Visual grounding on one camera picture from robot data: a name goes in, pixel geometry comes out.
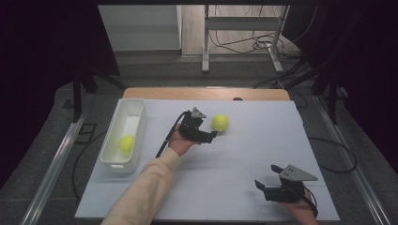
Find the wooden table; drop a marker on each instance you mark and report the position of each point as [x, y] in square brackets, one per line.
[203, 93]

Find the black stand leg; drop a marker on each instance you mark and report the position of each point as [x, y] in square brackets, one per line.
[332, 100]
[76, 97]

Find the yellow tennis ball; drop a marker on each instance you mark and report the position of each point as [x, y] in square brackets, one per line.
[126, 144]
[220, 122]

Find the dark curtain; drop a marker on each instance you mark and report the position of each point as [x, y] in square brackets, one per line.
[37, 62]
[369, 62]

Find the aluminium floor rail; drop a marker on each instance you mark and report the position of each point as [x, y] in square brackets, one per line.
[353, 165]
[53, 172]

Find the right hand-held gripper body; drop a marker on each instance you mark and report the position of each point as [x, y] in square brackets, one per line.
[289, 186]

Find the person's left hand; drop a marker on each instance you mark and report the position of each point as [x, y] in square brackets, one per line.
[180, 144]

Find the person's right hand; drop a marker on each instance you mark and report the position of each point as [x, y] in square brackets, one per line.
[300, 211]

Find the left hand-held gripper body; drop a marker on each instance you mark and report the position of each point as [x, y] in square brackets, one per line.
[194, 128]

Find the grey metal stand frame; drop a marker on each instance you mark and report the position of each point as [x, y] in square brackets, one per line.
[241, 23]

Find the small dark round object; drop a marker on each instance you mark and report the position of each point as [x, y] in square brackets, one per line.
[237, 99]

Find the white plastic bin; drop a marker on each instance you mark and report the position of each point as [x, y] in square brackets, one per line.
[125, 123]

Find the white cabinet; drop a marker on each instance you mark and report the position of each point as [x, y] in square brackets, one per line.
[140, 28]

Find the white table mat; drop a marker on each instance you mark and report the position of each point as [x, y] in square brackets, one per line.
[237, 156]

